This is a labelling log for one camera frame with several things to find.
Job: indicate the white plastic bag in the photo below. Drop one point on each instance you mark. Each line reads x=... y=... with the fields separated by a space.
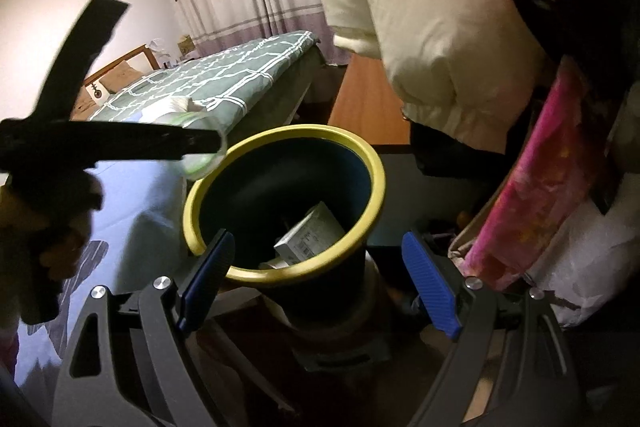
x=600 y=267

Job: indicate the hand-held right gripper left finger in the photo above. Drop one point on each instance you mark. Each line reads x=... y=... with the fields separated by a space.
x=207 y=279

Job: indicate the dark bin with yellow rim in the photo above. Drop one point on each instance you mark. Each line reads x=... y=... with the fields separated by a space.
x=260 y=177

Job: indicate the small yellow box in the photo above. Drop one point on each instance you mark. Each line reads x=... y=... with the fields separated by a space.
x=186 y=46

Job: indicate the blue sheet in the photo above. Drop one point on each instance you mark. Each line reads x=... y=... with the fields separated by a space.
x=130 y=227

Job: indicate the bed with green plaid cover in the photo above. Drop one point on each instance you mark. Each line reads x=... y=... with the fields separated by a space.
x=225 y=67

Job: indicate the grey cardboard box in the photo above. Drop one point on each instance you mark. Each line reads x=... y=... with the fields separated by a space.
x=312 y=232

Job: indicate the wooden headboard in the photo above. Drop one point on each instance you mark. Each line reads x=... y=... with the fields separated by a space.
x=120 y=79

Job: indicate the person's left hand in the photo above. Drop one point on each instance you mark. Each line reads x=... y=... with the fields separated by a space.
x=60 y=252

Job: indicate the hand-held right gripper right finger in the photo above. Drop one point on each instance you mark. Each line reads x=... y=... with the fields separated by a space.
x=432 y=289

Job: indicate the cream puffer jacket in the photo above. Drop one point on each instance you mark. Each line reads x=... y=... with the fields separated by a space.
x=430 y=32

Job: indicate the pink floral cloth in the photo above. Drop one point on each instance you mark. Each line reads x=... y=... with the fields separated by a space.
x=545 y=167

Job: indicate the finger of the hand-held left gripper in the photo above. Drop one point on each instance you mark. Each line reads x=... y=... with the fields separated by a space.
x=85 y=52
x=125 y=141

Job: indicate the wooden desk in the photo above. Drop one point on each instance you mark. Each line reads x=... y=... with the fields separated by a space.
x=365 y=102

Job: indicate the clear green plastic cup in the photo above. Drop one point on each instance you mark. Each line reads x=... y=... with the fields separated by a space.
x=200 y=164

